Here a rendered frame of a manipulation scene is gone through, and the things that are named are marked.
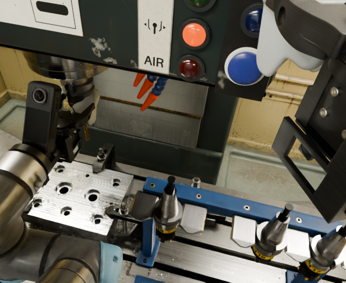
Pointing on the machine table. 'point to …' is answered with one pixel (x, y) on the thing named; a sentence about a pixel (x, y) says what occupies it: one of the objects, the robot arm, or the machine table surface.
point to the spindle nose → (61, 67)
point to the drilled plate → (100, 183)
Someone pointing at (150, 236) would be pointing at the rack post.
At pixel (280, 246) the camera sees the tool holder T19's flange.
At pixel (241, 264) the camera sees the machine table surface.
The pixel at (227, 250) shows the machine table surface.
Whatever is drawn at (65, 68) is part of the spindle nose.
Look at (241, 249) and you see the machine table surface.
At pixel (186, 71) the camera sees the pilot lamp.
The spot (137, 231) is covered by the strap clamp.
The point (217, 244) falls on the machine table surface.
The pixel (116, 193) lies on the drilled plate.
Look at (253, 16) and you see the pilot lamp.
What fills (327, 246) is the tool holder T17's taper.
